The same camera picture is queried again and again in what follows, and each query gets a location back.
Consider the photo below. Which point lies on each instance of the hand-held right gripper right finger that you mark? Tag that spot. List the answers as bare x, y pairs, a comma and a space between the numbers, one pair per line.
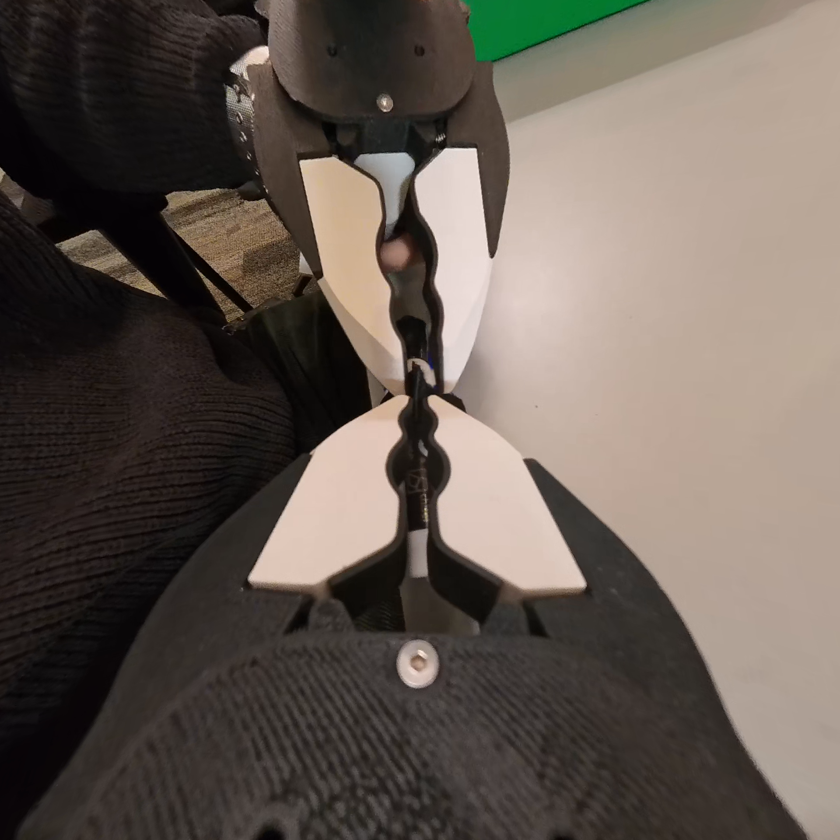
505, 518

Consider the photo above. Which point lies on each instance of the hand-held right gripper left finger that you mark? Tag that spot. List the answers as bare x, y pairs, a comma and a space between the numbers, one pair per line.
328, 518

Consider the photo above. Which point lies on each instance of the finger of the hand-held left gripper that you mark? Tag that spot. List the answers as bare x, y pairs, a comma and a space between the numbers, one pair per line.
348, 249
459, 249

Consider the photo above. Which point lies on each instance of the black dry-erase marker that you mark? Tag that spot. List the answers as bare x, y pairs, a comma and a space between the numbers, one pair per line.
420, 512

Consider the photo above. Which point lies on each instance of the blue dry-erase marker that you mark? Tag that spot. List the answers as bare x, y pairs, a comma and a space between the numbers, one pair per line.
430, 363

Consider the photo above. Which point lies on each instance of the green storage bin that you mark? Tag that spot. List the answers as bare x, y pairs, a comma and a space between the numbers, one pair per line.
558, 26

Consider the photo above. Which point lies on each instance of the person's left forearm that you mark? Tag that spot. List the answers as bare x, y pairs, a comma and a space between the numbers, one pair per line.
98, 85

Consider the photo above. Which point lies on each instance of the person's left hand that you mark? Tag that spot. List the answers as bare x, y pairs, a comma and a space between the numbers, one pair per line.
399, 253

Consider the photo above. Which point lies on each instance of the grey mesh watch band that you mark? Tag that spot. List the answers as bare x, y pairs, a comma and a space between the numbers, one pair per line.
239, 118

